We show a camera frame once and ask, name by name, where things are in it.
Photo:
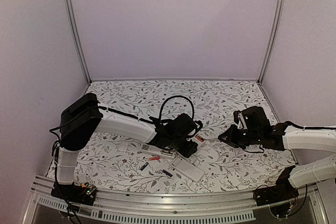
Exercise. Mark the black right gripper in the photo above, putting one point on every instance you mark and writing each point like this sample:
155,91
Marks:
230,135

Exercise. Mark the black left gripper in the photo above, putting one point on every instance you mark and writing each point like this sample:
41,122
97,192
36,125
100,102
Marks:
190,150

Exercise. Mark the orange copper battery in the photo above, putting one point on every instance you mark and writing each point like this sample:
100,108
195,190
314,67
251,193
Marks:
201,138

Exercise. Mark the white remote with green logo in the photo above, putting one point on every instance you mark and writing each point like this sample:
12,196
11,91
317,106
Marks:
198,140

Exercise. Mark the white remote control back up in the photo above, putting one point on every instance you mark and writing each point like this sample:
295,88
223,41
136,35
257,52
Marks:
187,169

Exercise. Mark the white remote with display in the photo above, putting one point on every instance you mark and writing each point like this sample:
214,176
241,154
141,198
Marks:
155,151

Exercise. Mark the white battery cover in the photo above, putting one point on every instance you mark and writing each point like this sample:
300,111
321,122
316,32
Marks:
122,147

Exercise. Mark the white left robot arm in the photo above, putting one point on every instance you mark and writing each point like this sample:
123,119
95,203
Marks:
87,116

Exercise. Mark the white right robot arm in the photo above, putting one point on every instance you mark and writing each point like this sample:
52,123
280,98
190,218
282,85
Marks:
251,127

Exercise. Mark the floral tablecloth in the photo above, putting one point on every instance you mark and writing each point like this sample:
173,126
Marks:
225,168

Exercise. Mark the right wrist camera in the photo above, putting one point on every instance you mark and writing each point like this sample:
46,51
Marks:
239,120

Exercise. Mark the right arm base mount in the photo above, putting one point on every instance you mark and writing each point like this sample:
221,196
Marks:
265,195

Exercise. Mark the front aluminium rail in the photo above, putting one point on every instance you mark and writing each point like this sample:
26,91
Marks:
112,206

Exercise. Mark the right aluminium frame post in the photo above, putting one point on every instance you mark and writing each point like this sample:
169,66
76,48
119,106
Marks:
271,41

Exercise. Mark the aluminium frame post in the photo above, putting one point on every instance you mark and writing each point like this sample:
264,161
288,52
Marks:
271,41
76,39

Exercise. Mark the left aluminium frame post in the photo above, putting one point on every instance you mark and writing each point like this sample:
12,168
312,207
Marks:
76,39

